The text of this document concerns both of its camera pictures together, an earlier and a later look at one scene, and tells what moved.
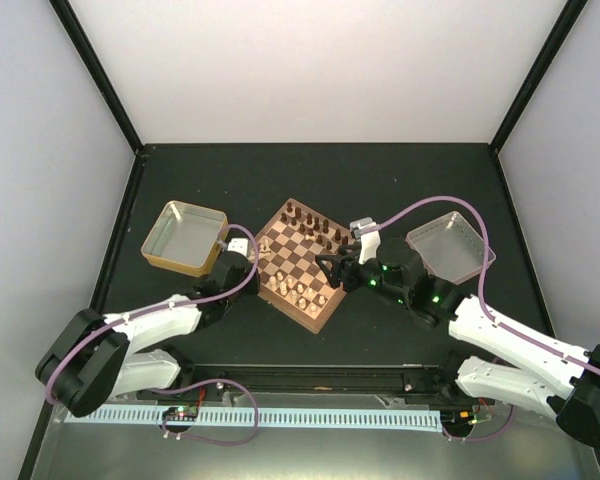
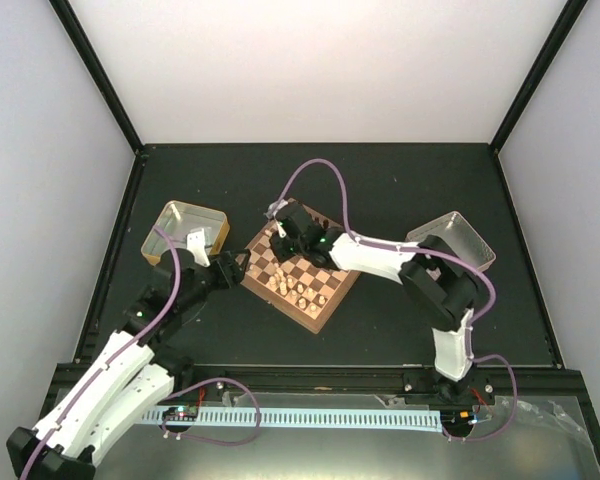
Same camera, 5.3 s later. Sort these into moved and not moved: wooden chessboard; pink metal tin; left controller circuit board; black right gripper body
Moved: black right gripper body
Not moved: pink metal tin; left controller circuit board; wooden chessboard
